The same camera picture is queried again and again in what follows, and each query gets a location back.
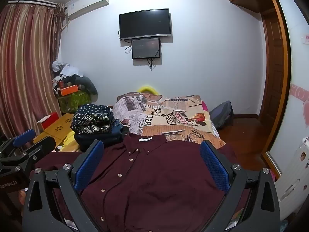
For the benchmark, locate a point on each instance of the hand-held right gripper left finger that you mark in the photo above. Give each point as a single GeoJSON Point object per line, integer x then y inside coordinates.
{"type": "Point", "coordinates": [88, 166]}

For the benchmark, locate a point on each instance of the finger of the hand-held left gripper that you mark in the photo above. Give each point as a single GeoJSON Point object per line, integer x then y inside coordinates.
{"type": "Point", "coordinates": [24, 137]}
{"type": "Point", "coordinates": [41, 149]}

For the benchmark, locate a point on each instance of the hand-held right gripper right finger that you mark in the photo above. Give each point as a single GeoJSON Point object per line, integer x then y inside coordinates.
{"type": "Point", "coordinates": [214, 168]}

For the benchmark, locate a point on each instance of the maroon button-up shirt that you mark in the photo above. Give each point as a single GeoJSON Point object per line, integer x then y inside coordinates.
{"type": "Point", "coordinates": [157, 186]}

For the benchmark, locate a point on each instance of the stack of folded dark clothes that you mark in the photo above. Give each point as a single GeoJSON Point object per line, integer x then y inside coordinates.
{"type": "Point", "coordinates": [117, 127]}

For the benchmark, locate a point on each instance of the red box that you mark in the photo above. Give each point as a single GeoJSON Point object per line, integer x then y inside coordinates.
{"type": "Point", "coordinates": [48, 123]}

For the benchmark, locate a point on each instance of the wooden folding table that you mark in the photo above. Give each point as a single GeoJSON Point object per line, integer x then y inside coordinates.
{"type": "Point", "coordinates": [58, 125]}

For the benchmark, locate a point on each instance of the yellow fleece blanket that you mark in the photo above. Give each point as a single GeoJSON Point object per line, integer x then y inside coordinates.
{"type": "Point", "coordinates": [70, 140]}

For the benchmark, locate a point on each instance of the black folded garment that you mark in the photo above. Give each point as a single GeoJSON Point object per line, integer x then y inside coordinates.
{"type": "Point", "coordinates": [108, 143]}

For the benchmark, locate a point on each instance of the navy patterned folded garment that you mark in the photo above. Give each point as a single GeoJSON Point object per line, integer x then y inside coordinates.
{"type": "Point", "coordinates": [91, 116]}

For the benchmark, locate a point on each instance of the grey backpack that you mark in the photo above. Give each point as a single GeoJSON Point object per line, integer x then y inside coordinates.
{"type": "Point", "coordinates": [222, 114]}

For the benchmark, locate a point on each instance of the orange box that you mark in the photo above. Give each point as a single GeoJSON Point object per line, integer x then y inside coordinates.
{"type": "Point", "coordinates": [70, 90]}

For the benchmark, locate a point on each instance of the printed bed blanket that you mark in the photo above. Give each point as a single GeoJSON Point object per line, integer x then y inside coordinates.
{"type": "Point", "coordinates": [169, 116]}

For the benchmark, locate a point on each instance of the striped red curtain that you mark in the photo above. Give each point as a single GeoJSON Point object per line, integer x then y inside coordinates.
{"type": "Point", "coordinates": [24, 65]}

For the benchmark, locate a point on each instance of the crumpled white paper pile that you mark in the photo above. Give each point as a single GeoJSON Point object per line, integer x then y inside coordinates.
{"type": "Point", "coordinates": [65, 70]}

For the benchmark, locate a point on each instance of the white appliance with stickers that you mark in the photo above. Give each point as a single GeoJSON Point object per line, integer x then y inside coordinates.
{"type": "Point", "coordinates": [294, 178]}

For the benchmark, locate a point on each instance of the grey stuffed cushion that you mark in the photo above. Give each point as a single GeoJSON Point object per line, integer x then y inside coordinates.
{"type": "Point", "coordinates": [88, 84]}

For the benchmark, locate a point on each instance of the yellow pillow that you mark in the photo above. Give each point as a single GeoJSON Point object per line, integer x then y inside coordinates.
{"type": "Point", "coordinates": [148, 90]}

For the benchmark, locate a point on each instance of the wooden door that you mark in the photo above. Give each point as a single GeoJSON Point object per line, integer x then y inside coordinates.
{"type": "Point", "coordinates": [272, 77]}

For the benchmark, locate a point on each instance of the wardrobe with pink hearts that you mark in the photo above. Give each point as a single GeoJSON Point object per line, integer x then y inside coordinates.
{"type": "Point", "coordinates": [297, 96]}

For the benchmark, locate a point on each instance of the curtain rod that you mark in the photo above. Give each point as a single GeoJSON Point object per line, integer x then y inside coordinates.
{"type": "Point", "coordinates": [31, 1]}

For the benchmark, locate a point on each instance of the white air conditioner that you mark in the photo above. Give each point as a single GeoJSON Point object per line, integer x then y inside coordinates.
{"type": "Point", "coordinates": [87, 4]}

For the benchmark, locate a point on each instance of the small wall monitor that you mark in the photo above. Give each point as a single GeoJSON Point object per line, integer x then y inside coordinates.
{"type": "Point", "coordinates": [146, 48]}

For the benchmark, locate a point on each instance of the large wall television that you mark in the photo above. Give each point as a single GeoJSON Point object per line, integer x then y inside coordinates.
{"type": "Point", "coordinates": [145, 24]}

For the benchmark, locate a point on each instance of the pink wall sticker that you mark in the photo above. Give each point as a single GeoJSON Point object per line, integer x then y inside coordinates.
{"type": "Point", "coordinates": [306, 40]}

